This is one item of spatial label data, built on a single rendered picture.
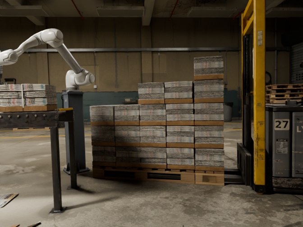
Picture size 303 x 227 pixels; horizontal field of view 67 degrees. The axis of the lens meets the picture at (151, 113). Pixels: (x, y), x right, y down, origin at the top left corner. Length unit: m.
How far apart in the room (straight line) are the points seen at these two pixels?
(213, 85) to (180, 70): 7.15
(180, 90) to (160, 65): 7.02
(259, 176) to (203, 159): 0.53
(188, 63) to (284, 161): 7.65
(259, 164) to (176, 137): 0.80
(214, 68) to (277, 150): 0.95
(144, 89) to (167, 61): 7.03
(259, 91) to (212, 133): 0.59
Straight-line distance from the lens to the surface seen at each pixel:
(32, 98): 2.14
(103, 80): 9.29
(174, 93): 2.37
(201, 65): 2.38
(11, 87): 2.20
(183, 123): 2.36
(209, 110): 2.35
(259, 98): 2.20
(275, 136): 2.29
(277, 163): 2.35
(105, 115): 2.59
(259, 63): 2.22
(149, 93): 2.42
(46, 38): 2.62
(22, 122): 2.02
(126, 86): 9.21
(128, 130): 2.50
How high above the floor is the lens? 0.86
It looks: 3 degrees down
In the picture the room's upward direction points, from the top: 1 degrees counter-clockwise
